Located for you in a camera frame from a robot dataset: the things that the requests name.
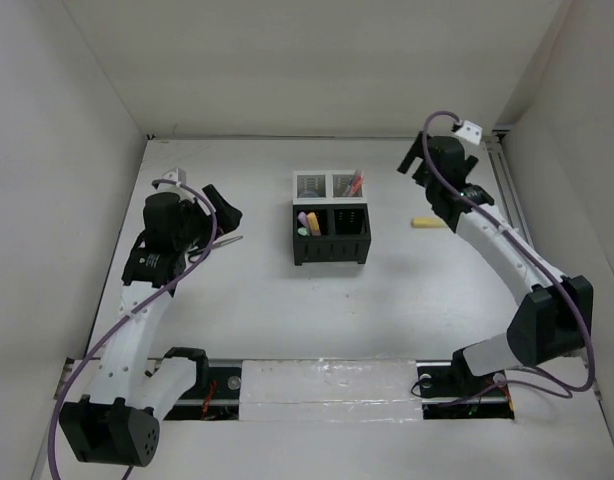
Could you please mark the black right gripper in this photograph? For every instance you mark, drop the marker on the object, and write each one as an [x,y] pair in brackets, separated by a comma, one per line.
[413,153]

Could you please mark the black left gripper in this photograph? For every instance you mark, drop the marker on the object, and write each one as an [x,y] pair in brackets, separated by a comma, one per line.
[227,216]

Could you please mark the black handled scissors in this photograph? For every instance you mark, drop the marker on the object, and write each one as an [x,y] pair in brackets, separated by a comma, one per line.
[222,242]

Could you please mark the yellow highlighter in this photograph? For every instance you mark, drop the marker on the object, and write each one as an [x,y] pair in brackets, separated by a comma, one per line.
[427,223]

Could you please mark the pink highlighter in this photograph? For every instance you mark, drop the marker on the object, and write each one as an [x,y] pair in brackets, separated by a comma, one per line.
[302,218]

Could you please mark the clear jar of paperclips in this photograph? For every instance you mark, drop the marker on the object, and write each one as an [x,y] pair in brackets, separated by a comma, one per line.
[309,193]

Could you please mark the orange red pen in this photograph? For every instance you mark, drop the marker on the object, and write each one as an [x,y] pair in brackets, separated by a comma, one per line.
[354,186]

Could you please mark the orange capped clear marker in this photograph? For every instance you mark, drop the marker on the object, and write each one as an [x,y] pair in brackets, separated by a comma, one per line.
[313,224]

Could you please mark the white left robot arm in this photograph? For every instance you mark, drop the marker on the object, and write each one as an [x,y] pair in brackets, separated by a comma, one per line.
[118,417]

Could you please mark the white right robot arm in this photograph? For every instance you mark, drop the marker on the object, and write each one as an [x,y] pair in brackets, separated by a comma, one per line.
[554,310]

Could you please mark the white slotted organizer box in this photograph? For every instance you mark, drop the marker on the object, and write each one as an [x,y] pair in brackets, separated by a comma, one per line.
[329,183]

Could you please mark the black slotted organizer box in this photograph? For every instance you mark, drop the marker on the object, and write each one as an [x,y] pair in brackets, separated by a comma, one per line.
[345,234]

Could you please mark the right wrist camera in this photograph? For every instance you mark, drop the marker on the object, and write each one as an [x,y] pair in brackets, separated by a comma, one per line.
[468,132]

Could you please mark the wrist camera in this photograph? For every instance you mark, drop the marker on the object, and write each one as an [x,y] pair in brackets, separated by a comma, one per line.
[468,132]
[175,177]

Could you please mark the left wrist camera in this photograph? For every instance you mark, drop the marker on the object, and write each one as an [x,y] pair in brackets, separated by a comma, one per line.
[175,177]

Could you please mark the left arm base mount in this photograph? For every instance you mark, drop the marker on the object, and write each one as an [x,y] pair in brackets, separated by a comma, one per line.
[219,400]

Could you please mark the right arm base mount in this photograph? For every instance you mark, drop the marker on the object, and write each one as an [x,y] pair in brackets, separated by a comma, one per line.
[448,391]

